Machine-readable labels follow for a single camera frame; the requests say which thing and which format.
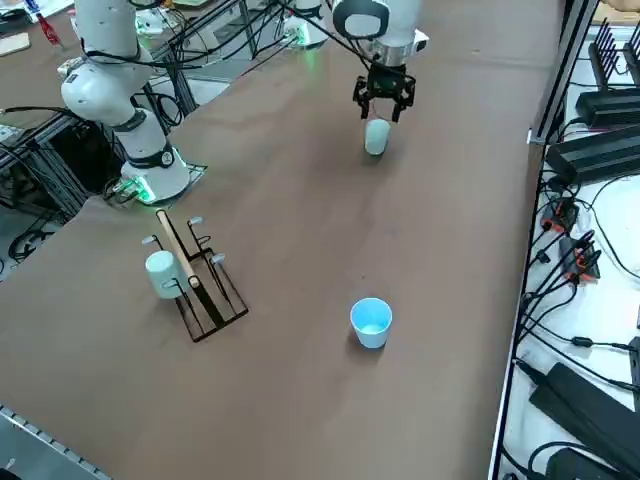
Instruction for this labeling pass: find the black wire cup rack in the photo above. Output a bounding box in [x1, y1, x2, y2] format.
[141, 208, 250, 345]

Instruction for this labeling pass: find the red black connector block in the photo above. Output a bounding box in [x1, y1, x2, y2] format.
[557, 234, 604, 284]
[542, 197, 581, 234]

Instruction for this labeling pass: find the black power adapter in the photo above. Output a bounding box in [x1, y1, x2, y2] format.
[529, 362, 640, 471]

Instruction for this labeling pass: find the black flat box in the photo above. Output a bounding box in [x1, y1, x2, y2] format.
[574, 89, 640, 132]

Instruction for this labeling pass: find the black pronged stand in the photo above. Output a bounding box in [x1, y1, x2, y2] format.
[588, 17, 640, 96]

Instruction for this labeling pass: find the blue plastic cup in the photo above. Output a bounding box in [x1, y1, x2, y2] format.
[349, 297, 394, 350]

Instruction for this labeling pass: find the dark ribbed power brick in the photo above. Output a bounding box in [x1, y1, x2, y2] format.
[544, 132, 640, 187]

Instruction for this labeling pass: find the aluminium camera post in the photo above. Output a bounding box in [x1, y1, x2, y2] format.
[527, 0, 601, 147]

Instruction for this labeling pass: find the pale green plastic cup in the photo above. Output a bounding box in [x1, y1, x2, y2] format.
[363, 118, 392, 156]
[144, 251, 184, 300]

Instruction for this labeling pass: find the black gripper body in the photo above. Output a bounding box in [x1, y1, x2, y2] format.
[366, 62, 409, 100]

